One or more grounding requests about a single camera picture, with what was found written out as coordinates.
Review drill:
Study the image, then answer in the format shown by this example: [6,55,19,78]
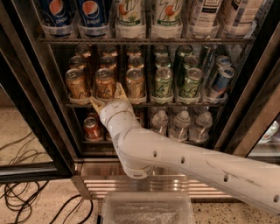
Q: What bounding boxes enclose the right water bottle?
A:
[189,112,213,144]

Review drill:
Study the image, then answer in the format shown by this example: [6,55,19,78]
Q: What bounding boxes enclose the right Pepsi bottle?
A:
[76,0,109,38]

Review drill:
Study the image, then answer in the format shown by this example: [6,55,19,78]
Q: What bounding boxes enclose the clear plastic bin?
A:
[101,192,195,224]

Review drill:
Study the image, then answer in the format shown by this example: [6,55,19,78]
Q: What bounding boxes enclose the green lacroix can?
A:
[178,67,203,98]
[153,67,173,98]

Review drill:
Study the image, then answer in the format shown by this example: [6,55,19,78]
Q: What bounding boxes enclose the green can second row right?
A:
[177,55,200,86]

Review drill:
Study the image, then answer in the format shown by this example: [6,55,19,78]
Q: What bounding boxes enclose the orange lacroix can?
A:
[95,68,116,99]
[125,68,144,99]
[65,68,89,100]

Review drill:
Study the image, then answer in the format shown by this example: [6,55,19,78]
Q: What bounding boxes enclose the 7up bottle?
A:
[153,0,183,27]
[117,0,144,27]

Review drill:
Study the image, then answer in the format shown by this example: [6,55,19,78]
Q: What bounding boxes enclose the blue silver can behind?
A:
[205,55,233,88]

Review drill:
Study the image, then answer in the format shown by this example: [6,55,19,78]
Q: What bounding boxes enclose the black floor cables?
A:
[0,130,95,224]

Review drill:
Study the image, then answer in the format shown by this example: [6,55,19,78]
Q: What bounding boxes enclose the left fridge glass door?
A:
[0,0,74,184]

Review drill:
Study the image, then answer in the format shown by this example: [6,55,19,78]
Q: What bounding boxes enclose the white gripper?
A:
[89,82,140,137]

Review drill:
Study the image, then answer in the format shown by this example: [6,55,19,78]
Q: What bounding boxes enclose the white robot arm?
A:
[89,83,280,215]

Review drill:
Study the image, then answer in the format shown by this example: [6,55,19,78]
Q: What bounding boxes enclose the blue silver can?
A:
[208,66,235,99]
[205,55,233,88]

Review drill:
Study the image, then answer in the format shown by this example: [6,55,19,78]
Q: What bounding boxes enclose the right white label bottle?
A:
[220,0,263,28]

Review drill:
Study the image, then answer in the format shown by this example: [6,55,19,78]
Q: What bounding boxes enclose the red can front left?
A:
[83,117,102,139]

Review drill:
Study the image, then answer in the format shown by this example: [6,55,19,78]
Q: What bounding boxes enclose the right fridge glass door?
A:
[213,22,280,165]

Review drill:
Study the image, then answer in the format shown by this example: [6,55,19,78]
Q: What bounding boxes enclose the green can second row left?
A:
[155,56,172,69]

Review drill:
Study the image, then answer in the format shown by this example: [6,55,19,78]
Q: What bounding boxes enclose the green can second row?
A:
[177,55,200,86]
[155,56,172,69]

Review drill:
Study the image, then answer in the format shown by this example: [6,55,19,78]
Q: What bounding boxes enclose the orange can second row left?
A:
[69,55,87,70]

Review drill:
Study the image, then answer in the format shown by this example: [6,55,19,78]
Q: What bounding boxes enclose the white label bottle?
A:
[220,0,263,28]
[189,0,222,27]

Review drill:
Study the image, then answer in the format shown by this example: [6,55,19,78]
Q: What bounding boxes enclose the left Pepsi bottle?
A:
[37,0,73,38]

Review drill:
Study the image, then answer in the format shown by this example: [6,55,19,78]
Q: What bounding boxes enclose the pepsi bottle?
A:
[76,0,109,38]
[37,0,73,38]

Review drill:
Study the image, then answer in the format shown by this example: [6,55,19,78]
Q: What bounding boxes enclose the fridge glass door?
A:
[0,0,74,184]
[213,22,280,165]

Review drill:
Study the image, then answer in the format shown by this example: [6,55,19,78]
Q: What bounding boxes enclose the green LaCroix can front left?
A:
[153,67,173,98]

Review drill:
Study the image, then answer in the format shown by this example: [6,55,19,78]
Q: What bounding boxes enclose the water bottle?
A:
[150,110,168,136]
[189,112,213,144]
[169,111,191,142]

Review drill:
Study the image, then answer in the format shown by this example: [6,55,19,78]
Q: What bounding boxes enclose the left white label bottle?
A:
[189,0,222,27]

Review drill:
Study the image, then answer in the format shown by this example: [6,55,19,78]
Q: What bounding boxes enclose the orange can second row right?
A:
[128,56,144,69]

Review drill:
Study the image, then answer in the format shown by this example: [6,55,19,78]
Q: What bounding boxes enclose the right 7up bottle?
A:
[153,0,183,27]

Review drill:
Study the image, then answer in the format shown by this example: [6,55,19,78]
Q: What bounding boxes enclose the steel fridge bottom grille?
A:
[72,158,232,203]

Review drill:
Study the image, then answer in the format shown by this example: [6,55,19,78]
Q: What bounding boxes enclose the left 7up bottle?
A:
[117,0,144,27]

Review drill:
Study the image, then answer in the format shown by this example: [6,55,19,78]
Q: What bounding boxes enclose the left water bottle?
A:
[150,110,168,136]

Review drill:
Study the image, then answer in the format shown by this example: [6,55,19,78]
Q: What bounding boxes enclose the blue silver can front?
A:
[208,66,235,99]

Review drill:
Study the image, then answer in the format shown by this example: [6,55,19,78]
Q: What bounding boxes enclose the green LaCroix can front right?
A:
[178,67,203,98]

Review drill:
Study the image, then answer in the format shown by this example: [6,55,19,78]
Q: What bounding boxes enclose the middle water bottle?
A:
[169,111,191,142]

